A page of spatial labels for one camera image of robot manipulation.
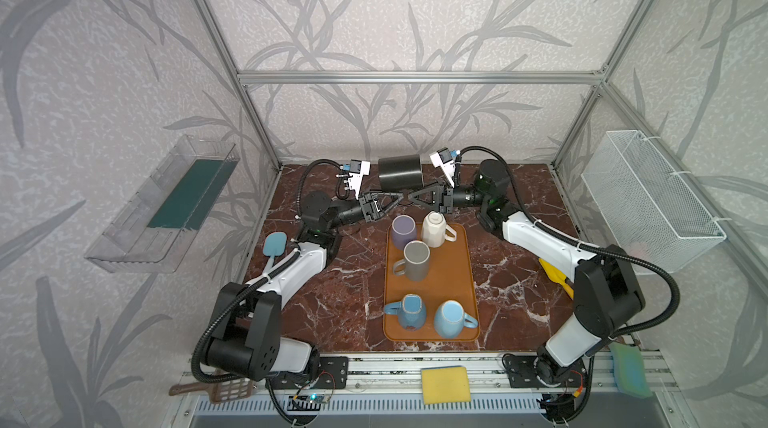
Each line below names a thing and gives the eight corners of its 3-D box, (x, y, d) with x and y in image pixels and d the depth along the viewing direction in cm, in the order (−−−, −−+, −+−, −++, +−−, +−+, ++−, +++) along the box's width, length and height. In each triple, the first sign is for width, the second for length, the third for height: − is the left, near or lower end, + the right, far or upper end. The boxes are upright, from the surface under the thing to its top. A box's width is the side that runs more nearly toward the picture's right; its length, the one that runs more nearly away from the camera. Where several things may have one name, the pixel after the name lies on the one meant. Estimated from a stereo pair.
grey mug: (397, 275, 92) (396, 259, 83) (410, 253, 96) (411, 236, 88) (420, 288, 89) (422, 273, 81) (433, 265, 94) (436, 248, 85)
